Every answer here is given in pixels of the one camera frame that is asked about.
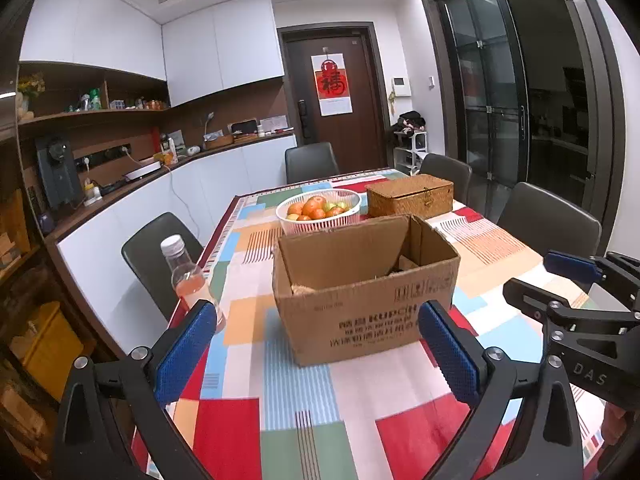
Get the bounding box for grey chair right near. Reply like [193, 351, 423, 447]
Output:
[497, 182, 602, 258]

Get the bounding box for grey chair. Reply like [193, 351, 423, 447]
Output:
[420, 153, 472, 203]
[120, 212, 204, 321]
[497, 182, 602, 258]

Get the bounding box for grey chair right far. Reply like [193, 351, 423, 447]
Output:
[420, 153, 472, 203]

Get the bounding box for pink drink bottle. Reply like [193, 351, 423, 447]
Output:
[160, 234, 226, 334]

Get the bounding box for woven wicker box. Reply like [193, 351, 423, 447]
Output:
[367, 174, 454, 219]

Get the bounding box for grey chair left side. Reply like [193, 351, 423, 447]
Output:
[120, 212, 204, 321]

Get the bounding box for colourful patterned tablecloth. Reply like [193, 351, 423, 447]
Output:
[129, 167, 609, 480]

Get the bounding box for brown cardboard box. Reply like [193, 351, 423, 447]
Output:
[272, 214, 461, 366]

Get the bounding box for white shoe rack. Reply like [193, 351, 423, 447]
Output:
[393, 128, 428, 176]

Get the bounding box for white fruit basket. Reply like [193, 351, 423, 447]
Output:
[276, 188, 361, 234]

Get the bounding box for black coffee machine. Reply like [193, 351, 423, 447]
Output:
[36, 136, 84, 209]

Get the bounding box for white counter cabinet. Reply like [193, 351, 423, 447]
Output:
[47, 134, 297, 356]

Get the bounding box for black glass sliding door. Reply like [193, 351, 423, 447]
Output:
[422, 0, 625, 244]

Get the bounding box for dark brown door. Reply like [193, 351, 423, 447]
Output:
[278, 22, 390, 172]

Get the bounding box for grey chair far end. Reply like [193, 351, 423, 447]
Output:
[284, 142, 340, 184]

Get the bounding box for red fu calendar poster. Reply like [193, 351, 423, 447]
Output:
[311, 53, 354, 117]

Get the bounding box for white upper cabinets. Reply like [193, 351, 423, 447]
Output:
[20, 0, 284, 105]

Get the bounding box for wall intercom panel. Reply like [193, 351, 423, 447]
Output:
[392, 77, 412, 98]

